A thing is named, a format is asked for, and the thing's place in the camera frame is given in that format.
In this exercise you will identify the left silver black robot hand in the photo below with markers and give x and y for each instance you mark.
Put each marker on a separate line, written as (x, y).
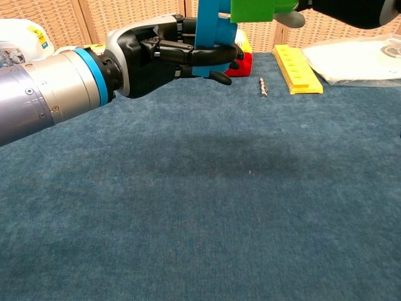
(147, 62)

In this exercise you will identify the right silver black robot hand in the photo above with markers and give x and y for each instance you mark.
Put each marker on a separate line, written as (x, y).
(344, 11)

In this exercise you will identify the blue plastic building block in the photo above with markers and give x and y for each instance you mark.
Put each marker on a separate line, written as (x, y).
(205, 25)

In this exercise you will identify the green toy block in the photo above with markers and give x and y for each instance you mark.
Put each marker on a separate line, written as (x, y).
(253, 11)

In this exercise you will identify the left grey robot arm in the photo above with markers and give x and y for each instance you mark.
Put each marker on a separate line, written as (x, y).
(47, 94)

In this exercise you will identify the woven folding screen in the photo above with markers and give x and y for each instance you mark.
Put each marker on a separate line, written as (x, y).
(125, 15)

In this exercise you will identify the clear bag with white paper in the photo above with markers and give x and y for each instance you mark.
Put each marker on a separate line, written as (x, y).
(351, 62)

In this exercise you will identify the cookie box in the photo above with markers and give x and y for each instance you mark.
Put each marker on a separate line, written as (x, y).
(97, 47)

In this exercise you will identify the yellow tray with round holes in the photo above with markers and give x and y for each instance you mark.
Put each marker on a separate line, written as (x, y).
(300, 72)

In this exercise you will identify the yellow red snack bag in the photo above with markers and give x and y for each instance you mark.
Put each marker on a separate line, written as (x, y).
(242, 67)

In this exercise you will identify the white plastic detergent jug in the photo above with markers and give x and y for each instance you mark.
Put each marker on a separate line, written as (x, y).
(18, 34)

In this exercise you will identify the blue table cloth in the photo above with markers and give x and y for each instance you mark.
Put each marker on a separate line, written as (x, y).
(200, 203)

